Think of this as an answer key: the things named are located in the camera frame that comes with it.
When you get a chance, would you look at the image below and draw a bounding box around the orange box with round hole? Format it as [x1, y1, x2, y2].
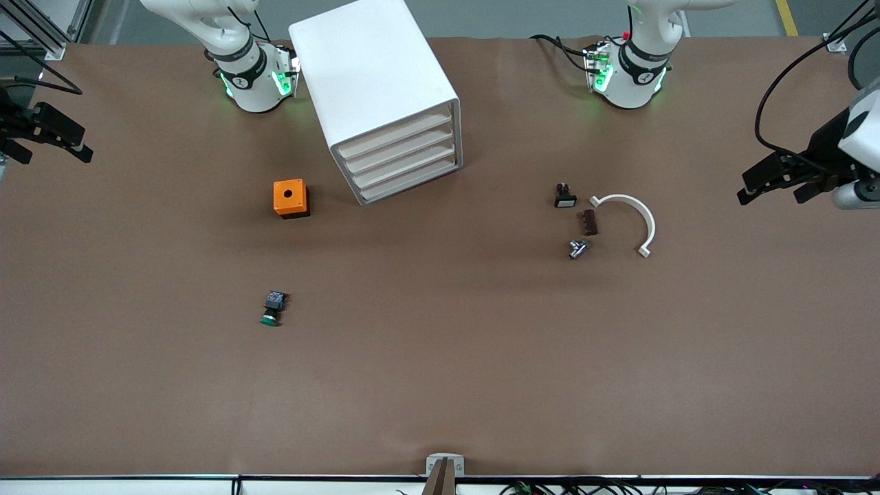
[273, 179, 311, 220]

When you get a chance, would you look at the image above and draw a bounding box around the aluminium frame profile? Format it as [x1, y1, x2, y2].
[0, 0, 94, 61]
[822, 0, 880, 54]

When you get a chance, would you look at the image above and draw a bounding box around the brown wedge post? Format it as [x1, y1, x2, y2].
[421, 459, 458, 495]

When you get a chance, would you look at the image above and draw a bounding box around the green push button switch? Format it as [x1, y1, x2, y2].
[260, 291, 290, 327]

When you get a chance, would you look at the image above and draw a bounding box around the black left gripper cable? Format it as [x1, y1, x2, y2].
[753, 0, 880, 155]

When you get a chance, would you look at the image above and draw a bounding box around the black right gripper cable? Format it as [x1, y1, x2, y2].
[0, 30, 84, 96]

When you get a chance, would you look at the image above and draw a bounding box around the bundle of black cables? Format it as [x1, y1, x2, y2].
[502, 478, 880, 495]

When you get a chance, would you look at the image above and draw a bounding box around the brown table cover sheet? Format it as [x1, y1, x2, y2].
[0, 36, 880, 479]

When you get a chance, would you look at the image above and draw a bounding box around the white curved plastic bracket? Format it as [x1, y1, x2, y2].
[589, 194, 657, 259]

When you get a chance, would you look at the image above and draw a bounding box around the grey metal mount bracket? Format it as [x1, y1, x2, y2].
[426, 454, 465, 477]

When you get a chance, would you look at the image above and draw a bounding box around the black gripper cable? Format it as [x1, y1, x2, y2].
[753, 0, 880, 155]
[0, 30, 84, 96]

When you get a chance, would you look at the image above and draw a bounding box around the black cable at arm base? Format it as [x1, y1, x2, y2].
[529, 34, 593, 73]

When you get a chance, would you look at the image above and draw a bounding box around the black white table edge rail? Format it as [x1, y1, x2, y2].
[0, 473, 880, 495]

